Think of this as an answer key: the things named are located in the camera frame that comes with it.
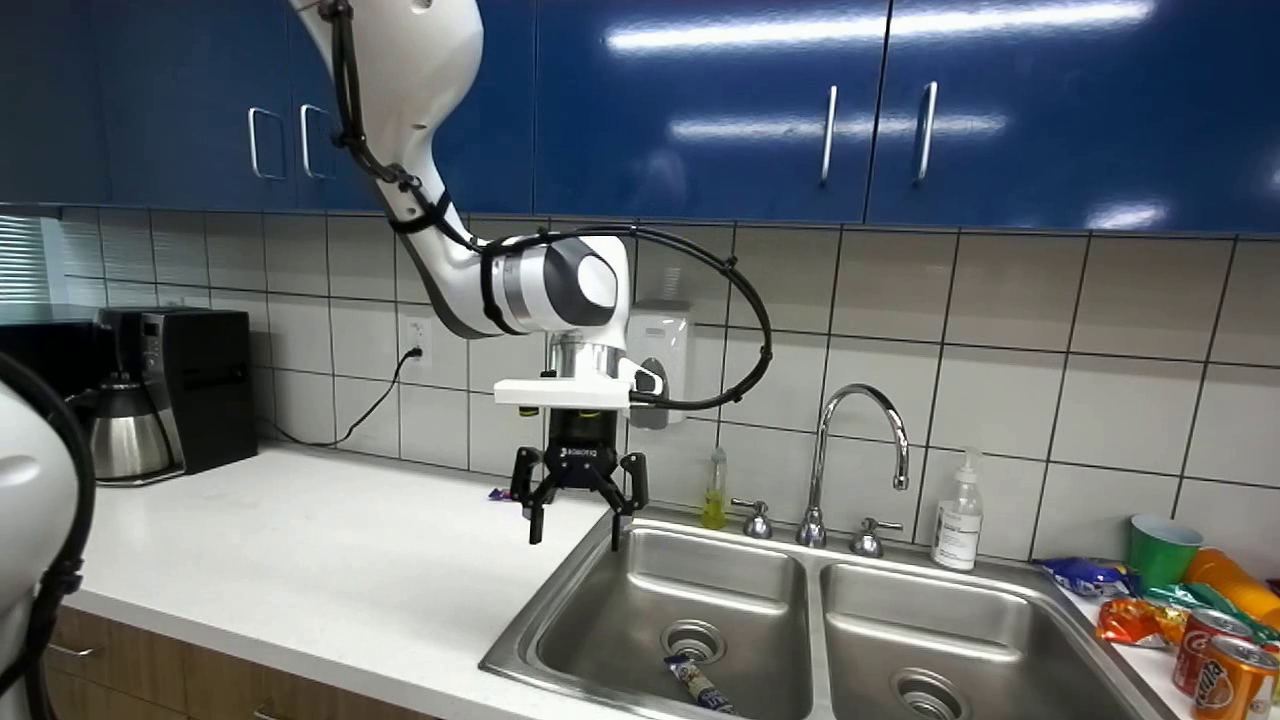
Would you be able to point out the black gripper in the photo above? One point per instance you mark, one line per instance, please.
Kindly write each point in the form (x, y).
(580, 445)

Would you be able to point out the small purple candy wrapper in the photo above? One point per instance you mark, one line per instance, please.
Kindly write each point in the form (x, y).
(500, 493)

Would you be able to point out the stainless steel double sink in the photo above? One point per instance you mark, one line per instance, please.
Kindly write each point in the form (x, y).
(744, 584)

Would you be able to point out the green dish soap bottle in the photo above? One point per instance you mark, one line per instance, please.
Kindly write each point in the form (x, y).
(719, 497)

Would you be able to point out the chrome faucet knob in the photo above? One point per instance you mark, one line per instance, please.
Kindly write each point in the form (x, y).
(756, 523)
(869, 537)

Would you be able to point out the chrome gooseneck faucet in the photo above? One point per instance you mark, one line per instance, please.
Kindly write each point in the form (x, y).
(823, 480)

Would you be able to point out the blue upper cabinet door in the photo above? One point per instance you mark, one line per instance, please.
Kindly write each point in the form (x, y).
(133, 94)
(506, 104)
(1095, 135)
(694, 135)

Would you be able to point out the clear hand soap pump bottle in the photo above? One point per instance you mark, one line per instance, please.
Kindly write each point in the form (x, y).
(958, 523)

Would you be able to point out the black coffee maker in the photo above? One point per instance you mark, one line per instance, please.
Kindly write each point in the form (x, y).
(204, 384)

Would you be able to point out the steel coffee carafe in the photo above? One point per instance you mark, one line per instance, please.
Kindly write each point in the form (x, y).
(126, 424)

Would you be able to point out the wooden lower cabinet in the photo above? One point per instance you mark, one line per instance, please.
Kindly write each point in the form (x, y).
(147, 673)

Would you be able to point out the blue snack bag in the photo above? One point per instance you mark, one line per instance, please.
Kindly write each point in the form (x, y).
(1080, 579)

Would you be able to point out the black countertop appliance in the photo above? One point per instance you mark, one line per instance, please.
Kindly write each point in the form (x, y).
(54, 352)

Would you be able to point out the orange chip bag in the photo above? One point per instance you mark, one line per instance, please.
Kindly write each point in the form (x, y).
(1128, 621)

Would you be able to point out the green cup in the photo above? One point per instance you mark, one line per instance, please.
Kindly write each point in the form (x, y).
(1157, 545)

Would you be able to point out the green snack wrapper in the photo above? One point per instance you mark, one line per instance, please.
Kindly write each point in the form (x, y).
(1206, 601)

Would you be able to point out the orange snack pack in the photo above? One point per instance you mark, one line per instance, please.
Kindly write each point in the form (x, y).
(1232, 584)

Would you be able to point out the white wall outlet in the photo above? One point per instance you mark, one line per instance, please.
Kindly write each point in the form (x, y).
(419, 332)

